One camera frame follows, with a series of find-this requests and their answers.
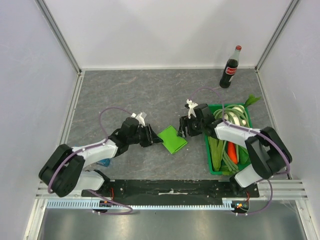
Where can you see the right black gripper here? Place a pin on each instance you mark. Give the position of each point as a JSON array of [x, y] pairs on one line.
[[188, 126]]

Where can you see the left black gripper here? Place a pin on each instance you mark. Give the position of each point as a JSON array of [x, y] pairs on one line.
[[151, 136]]

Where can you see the green paper box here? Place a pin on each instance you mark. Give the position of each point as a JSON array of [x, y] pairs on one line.
[[171, 141]]

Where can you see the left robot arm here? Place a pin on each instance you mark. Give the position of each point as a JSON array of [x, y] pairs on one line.
[[64, 172]]

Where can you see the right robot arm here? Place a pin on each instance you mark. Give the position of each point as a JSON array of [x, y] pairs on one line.
[[267, 152]]

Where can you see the blue small box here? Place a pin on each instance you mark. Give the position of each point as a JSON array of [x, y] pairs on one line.
[[104, 162]]

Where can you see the green plastic tray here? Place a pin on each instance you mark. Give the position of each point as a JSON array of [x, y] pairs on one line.
[[212, 167]]

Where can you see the orange carrot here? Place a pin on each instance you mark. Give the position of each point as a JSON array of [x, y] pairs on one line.
[[232, 152]]

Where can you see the green long beans bundle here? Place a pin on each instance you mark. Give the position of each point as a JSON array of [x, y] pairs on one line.
[[232, 112]]

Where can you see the cola glass bottle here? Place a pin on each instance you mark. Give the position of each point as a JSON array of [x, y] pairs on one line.
[[230, 68]]

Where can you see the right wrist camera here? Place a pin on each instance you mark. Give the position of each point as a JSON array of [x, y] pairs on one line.
[[191, 108]]

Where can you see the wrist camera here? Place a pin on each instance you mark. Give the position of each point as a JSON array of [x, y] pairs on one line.
[[191, 108], [140, 117]]

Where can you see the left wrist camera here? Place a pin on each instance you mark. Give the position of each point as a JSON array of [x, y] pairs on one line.
[[140, 117]]

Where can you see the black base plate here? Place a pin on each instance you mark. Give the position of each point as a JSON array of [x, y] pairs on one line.
[[173, 192]]

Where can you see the grey cable duct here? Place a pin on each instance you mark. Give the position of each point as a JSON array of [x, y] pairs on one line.
[[96, 204]]

